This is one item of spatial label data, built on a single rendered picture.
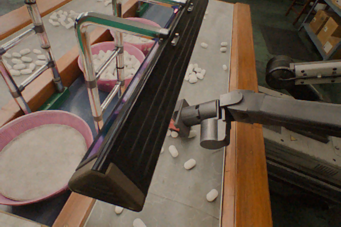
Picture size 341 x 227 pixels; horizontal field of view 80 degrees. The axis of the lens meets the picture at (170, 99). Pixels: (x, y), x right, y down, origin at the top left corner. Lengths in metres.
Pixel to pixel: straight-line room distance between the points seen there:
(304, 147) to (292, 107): 0.77
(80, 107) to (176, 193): 0.47
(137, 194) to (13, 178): 0.49
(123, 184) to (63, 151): 0.46
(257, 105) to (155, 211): 0.34
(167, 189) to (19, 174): 0.38
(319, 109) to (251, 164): 0.26
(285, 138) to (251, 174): 0.61
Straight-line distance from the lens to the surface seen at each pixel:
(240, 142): 0.68
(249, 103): 0.50
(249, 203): 0.60
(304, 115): 0.47
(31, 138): 0.71
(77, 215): 0.54
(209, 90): 0.83
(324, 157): 1.28
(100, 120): 0.57
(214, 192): 0.58
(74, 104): 0.84
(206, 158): 0.63
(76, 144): 0.66
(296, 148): 1.21
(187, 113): 0.56
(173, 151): 0.60
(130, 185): 0.21
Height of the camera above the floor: 1.27
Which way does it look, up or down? 45 degrees down
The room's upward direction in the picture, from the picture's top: 11 degrees clockwise
